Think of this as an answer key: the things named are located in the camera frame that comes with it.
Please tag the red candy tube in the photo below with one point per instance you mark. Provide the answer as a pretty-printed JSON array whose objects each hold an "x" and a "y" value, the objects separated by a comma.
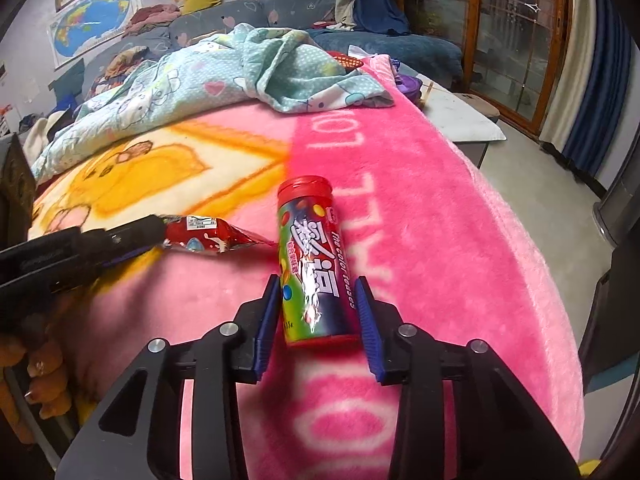
[{"x": 318, "y": 305}]

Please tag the white coffee table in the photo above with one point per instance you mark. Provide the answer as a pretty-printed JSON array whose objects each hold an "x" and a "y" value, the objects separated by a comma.
[{"x": 464, "y": 126}]

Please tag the tv cabinet counter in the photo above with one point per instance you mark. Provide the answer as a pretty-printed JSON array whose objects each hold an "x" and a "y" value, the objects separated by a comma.
[{"x": 610, "y": 344}]

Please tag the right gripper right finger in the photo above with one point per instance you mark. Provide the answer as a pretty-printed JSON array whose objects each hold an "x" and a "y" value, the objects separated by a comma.
[{"x": 462, "y": 413}]

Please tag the pile of clothes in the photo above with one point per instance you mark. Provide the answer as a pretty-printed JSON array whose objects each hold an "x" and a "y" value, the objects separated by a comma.
[{"x": 121, "y": 66}]

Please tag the blue round footstool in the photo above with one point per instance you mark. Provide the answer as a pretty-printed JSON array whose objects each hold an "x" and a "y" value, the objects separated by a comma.
[{"x": 480, "y": 105}]

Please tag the blue curtain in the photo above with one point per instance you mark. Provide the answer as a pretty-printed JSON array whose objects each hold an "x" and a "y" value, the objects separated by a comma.
[
  {"x": 378, "y": 16},
  {"x": 588, "y": 99}
]

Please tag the world map poster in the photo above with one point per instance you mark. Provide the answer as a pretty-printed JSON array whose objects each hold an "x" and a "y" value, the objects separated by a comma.
[{"x": 86, "y": 24}]

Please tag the left blue curtain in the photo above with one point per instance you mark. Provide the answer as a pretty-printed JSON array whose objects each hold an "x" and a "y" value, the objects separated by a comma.
[{"x": 378, "y": 16}]

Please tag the right blue curtain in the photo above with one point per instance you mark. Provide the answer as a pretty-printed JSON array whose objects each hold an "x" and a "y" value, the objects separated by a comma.
[{"x": 588, "y": 99}]

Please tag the red snack wrapper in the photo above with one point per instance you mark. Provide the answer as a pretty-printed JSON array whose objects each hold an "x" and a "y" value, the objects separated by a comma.
[{"x": 208, "y": 235}]

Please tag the yellow rimmed black trash bin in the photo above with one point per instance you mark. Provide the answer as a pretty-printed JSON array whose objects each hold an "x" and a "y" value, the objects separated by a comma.
[{"x": 586, "y": 468}]

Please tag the pink cartoon fleece blanket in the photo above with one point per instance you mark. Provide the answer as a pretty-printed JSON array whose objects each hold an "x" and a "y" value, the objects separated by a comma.
[{"x": 418, "y": 220}]

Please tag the light blue printed quilt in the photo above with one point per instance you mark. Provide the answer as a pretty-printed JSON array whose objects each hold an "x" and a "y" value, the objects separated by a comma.
[{"x": 281, "y": 67}]

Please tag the wooden glass sliding door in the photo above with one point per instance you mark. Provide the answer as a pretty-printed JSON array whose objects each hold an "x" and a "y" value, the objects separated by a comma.
[{"x": 511, "y": 50}]

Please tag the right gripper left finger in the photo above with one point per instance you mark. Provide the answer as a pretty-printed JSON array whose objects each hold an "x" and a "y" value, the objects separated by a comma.
[{"x": 134, "y": 432}]

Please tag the purple plastic item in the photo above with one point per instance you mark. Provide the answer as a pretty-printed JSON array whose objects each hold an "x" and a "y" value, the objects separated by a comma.
[{"x": 410, "y": 87}]

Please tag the left hand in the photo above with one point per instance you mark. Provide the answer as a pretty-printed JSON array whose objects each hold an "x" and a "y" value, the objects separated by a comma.
[{"x": 47, "y": 372}]

